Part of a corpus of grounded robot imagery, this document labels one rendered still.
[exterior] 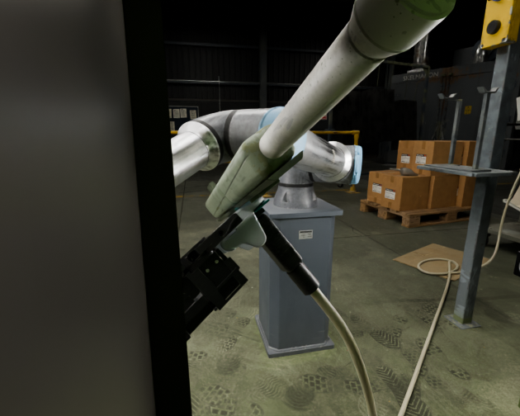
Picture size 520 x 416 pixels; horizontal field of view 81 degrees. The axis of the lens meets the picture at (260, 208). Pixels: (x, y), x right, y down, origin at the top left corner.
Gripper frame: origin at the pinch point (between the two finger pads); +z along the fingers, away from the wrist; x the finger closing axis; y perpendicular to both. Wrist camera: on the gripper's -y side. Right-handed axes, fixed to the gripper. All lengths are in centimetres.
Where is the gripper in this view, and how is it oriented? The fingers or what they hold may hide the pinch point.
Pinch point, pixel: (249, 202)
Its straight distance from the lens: 45.8
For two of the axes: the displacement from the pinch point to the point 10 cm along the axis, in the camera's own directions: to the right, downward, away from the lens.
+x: 2.9, -2.0, -9.4
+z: 6.8, -6.5, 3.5
